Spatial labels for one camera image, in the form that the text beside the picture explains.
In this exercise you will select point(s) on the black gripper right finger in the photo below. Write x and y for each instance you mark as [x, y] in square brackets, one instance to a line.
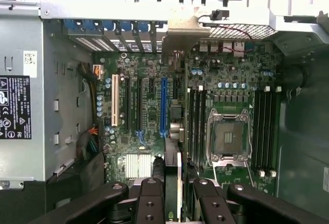
[210, 208]

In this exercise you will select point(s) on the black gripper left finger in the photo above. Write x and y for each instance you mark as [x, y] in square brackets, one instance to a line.
[150, 203]

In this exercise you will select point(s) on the small silver chipset heatsink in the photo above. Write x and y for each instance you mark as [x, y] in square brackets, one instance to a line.
[138, 165]

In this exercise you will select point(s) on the CPU socket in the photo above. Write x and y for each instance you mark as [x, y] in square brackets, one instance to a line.
[230, 136]

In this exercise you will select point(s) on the black plastic shroud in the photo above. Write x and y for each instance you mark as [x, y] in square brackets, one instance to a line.
[64, 190]

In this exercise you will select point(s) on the black RAM stick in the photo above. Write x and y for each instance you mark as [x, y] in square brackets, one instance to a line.
[197, 121]

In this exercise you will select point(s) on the blue expansion slot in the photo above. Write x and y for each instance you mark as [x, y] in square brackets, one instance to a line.
[163, 105]

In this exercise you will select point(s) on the black expansion slot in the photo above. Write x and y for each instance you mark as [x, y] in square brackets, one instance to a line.
[139, 103]
[127, 103]

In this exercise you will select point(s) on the green motherboard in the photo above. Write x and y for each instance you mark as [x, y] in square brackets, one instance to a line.
[151, 100]

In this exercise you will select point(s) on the white expansion slot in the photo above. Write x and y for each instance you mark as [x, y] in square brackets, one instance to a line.
[115, 100]

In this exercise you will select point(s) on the black open PC case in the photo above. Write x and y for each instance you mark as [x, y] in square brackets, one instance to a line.
[303, 144]

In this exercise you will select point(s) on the grey power supply unit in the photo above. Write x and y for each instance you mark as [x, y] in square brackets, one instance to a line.
[15, 41]

